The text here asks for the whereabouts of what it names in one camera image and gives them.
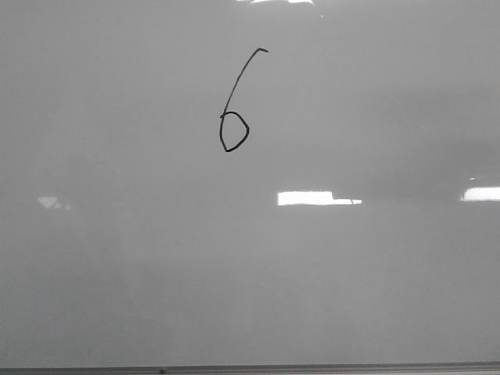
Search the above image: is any white whiteboard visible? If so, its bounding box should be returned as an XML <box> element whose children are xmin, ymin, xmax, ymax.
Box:
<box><xmin>1</xmin><ymin>1</ymin><xmax>499</xmax><ymax>367</ymax></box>

